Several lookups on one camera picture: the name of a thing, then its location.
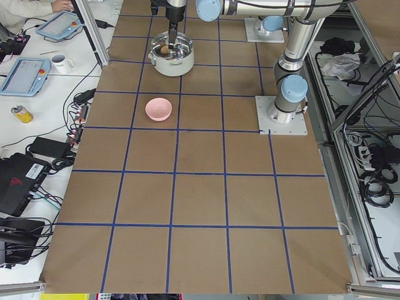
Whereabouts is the black power adapter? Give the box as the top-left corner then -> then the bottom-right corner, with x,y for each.
26,137 -> 71,159

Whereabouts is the yellow drink can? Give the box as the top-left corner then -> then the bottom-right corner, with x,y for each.
11,105 -> 34,124

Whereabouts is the upper teach pendant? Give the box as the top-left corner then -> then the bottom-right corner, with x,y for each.
36,11 -> 83,43

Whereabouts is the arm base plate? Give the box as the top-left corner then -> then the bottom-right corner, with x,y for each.
255,96 -> 308,136
244,16 -> 284,44

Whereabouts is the black laptop computer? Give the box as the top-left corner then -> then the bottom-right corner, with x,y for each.
1,152 -> 51,217

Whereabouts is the beige egg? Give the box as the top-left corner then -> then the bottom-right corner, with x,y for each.
160,45 -> 170,55

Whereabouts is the pale green cooking pot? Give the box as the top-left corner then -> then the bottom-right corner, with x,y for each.
148,31 -> 194,77

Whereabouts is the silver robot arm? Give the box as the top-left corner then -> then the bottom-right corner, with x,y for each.
267,18 -> 324,124
151,1 -> 348,49

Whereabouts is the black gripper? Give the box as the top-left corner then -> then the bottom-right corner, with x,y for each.
166,5 -> 185,49

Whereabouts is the lower teach pendant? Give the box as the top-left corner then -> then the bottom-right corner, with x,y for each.
1,57 -> 51,96

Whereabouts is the aluminium frame post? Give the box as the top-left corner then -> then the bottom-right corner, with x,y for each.
71,0 -> 109,68

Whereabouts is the glass pot lid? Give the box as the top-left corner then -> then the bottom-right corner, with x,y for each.
151,31 -> 194,60

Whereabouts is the teach pendant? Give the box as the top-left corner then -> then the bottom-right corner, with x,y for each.
36,11 -> 83,43
1,57 -> 51,96

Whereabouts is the white mug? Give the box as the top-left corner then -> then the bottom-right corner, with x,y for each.
51,54 -> 75,75

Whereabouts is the pink bowl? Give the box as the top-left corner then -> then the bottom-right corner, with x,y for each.
145,97 -> 173,122

